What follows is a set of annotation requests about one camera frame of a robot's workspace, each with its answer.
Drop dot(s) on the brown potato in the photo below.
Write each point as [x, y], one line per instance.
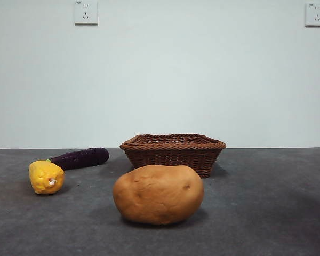
[157, 194]

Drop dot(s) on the yellow corn cob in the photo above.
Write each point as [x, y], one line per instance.
[44, 177]

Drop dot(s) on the white wall socket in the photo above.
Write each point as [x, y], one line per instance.
[316, 15]
[86, 13]

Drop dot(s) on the purple eggplant with green stem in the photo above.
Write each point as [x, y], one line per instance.
[82, 158]

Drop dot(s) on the brown woven wicker basket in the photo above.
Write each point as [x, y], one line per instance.
[176, 157]

